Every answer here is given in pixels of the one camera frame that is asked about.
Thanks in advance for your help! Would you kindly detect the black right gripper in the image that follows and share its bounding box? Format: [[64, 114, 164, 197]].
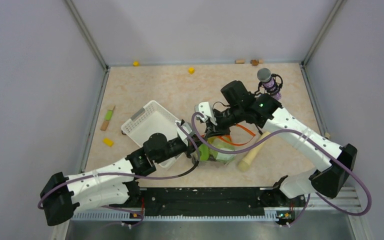
[[205, 104, 244, 138]]

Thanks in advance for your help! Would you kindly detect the pale green cabbage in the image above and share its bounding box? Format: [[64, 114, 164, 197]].
[[209, 137, 236, 164]]

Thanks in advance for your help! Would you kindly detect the green pepper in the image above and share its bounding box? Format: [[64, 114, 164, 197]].
[[198, 144, 210, 162]]

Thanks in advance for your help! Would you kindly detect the clear zip bag orange zipper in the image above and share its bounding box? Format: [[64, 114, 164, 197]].
[[193, 124, 256, 166]]

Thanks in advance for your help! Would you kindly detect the white plastic basket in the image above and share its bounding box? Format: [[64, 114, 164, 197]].
[[120, 99, 184, 170]]

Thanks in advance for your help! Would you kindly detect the microphone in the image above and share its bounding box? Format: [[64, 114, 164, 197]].
[[254, 68, 284, 101]]

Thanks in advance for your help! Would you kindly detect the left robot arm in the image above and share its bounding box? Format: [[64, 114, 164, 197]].
[[37, 133, 202, 226]]

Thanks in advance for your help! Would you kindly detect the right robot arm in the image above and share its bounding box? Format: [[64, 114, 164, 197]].
[[195, 80, 357, 206]]

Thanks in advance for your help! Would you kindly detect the cork piece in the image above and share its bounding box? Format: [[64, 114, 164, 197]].
[[235, 59, 246, 64]]

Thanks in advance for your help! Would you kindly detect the yellow cube on table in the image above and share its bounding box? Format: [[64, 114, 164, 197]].
[[188, 67, 195, 75]]

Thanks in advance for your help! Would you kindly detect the yellow block left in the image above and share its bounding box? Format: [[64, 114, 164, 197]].
[[102, 138, 114, 147]]

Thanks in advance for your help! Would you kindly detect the green and wood stick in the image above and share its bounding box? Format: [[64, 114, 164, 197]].
[[100, 104, 116, 131]]

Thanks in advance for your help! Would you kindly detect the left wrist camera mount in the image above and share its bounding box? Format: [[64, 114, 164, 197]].
[[175, 120, 195, 147]]

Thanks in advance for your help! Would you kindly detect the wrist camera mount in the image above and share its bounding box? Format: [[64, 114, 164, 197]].
[[175, 120, 195, 147], [194, 101, 218, 126]]

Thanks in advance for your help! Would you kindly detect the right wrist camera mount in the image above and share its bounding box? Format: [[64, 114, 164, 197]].
[[194, 101, 218, 126]]

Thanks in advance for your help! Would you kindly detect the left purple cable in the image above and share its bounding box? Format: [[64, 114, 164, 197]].
[[37, 122, 202, 229]]

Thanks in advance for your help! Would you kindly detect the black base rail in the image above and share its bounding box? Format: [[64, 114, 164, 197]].
[[111, 187, 288, 217]]

